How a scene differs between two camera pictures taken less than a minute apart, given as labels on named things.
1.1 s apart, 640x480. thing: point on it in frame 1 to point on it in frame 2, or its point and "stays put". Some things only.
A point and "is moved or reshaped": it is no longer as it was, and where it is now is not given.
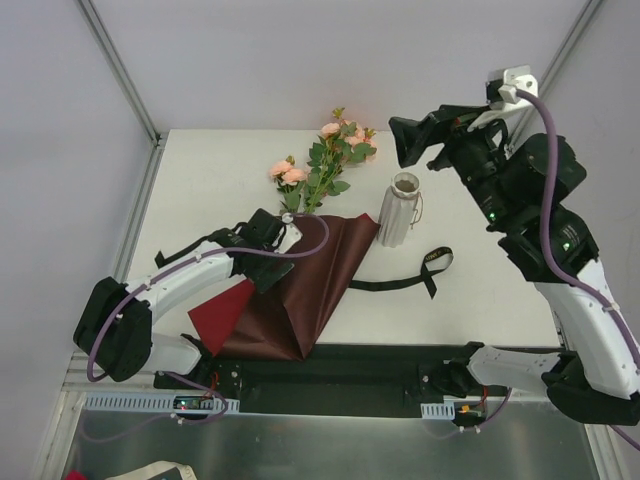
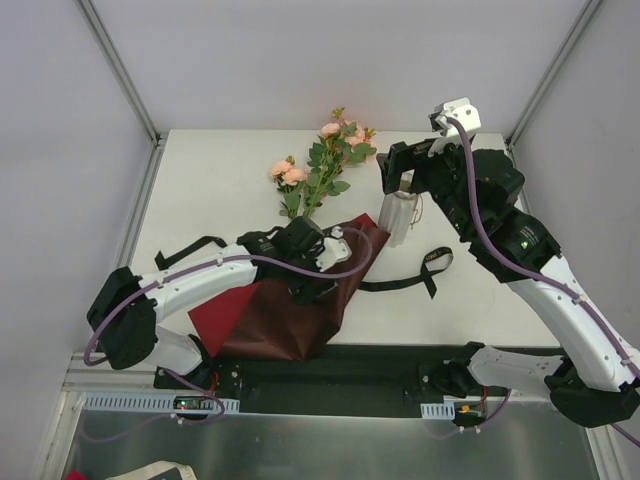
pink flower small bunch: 289,179 stays put
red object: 75,475 stays put
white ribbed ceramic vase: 397,211 stays put
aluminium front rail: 79,380 stays put
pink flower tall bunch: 340,143 stays put
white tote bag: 152,469 stays put
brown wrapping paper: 284,320 is moved or reshaped
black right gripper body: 441,133 to 396,166
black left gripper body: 270,272 to 310,288
